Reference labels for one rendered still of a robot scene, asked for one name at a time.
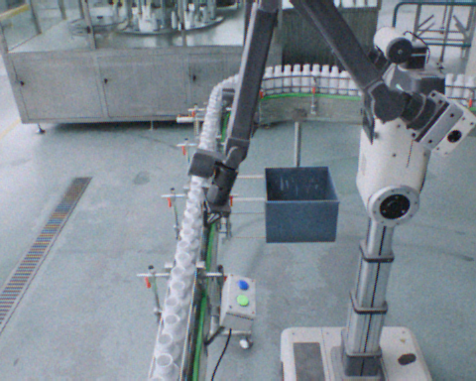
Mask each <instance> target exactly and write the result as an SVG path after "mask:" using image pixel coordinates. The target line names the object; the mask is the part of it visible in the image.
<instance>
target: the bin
mask: <svg viewBox="0 0 476 381"><path fill-rule="evenodd" d="M237 179H264V184H265V197H238V198H233V199H232V200H233V202H252V201H264V202H265V211H252V212H231V213H265V218H266V236H259V237H231V239H241V238H266V243H298V242H335V239H336V230H337V222H338V213H339V202H340V200H339V194H338V192H337V188H336V185H335V183H334V180H333V177H332V174H331V172H330V166H294V167H264V174H263V175H241V176H237Z"/></svg>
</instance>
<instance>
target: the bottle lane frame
mask: <svg viewBox="0 0 476 381"><path fill-rule="evenodd" d="M225 137H226V123H223V128H222V134H221V142H222V144H224V141H225ZM208 228H209V233H208V234H209V235H208V246H205V247H208V249H207V253H205V254H207V258H206V260H204V261H206V265H205V267H206V270H205V271H207V273H216V265H217V255H218V236H219V232H217V221H215V222H214V223H213V224H211V225H210V227H208ZM206 281H207V285H208V287H206V290H202V292H200V293H201V301H199V302H200V310H199V311H198V312H200V315H199V320H198V329H194V330H196V331H197V337H196V340H193V341H195V351H194V352H192V353H193V354H194V357H193V362H192V363H189V364H190V365H192V376H188V377H187V378H191V381H205V379H206V370H207V360H208V357H207V355H206V346H205V343H206V338H207V334H209V332H210V322H211V315H210V314H209V311H208V307H210V311H211V312H212V307H211V306H209V305H208V301H207V296H208V295H209V302H210V303H213V294H214V284H215V277H207V279H206Z"/></svg>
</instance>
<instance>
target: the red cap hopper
mask: <svg viewBox="0 0 476 381"><path fill-rule="evenodd" d="M421 7H422V5H416V19H415V25H414V30H413V33H414V34H415V35H417V32H420V33H419V34H418V35H417V36H422V35H423V34H424V32H435V33H445V29H430V28H432V26H433V25H435V23H434V22H432V23H431V24H430V25H429V26H428V27H427V28H424V29H420V28H421V27H422V26H423V25H424V24H425V23H426V22H427V21H430V20H431V18H433V17H434V15H433V14H431V16H430V17H429V18H427V19H426V20H424V21H423V22H422V23H421V24H420V25H418V23H419V18H420V12H421ZM474 8H475V9H474ZM473 13H474V14H473ZM472 16H473V17H472ZM452 17H453V19H454V20H455V22H456V24H454V25H455V26H456V29H457V30H448V33H459V34H462V35H463V37H464V39H462V38H448V39H447V42H463V43H462V44H465V45H472V42H473V41H472V39H473V35H474V31H475V27H476V7H470V12H469V15H468V19H467V23H466V27H465V28H464V25H463V24H462V23H461V22H460V21H459V20H458V19H457V18H456V16H455V14H454V15H453V16H452ZM471 24H472V25H471ZM470 28H471V29H470ZM469 31H470V32H469ZM420 38H421V39H422V40H425V41H443V38H440V37H420ZM466 43H467V44H466ZM459 49H464V50H465V55H464V56H462V58H463V59H469V54H470V49H471V48H467V47H459Z"/></svg>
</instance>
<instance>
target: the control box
mask: <svg viewBox="0 0 476 381"><path fill-rule="evenodd" d="M240 280H244V281H246V283H247V284H248V287H247V288H246V289H242V288H240V287H239V286H237V283H238V281H240ZM240 295H244V296H246V298H247V300H248V303H247V304H246V305H242V304H239V303H238V302H237V297H238V296H240ZM255 317H256V280H253V279H249V278H246V277H239V276H236V275H232V274H229V275H228V277H227V281H226V283H225V285H224V287H223V289H222V298H221V311H220V323H219V325H220V328H219V330H218V331H217V332H216V333H214V334H213V335H212V336H211V337H210V338H209V334H207V338H206V343H205V346H206V355H207V357H208V354H209V346H210V344H211V343H212V342H213V341H214V340H215V339H216V338H217V337H218V336H219V334H220V333H221V332H222V331H223V330H224V329H226V328H227V327H228V328H229V333H228V339H227V342H226V345H225V346H224V349H223V351H222V353H221V354H220V356H219V361H218V362H217V364H216V366H215V369H214V371H213V373H212V376H211V379H210V381H213V379H214V376H215V373H216V371H217V369H218V366H219V362H220V361H221V359H222V357H223V354H224V353H225V351H226V349H227V346H228V342H229V339H230V336H231V332H232V329H238V330H243V331H246V332H247V331H248V329H249V328H250V326H251V324H252V322H253V320H254V319H255Z"/></svg>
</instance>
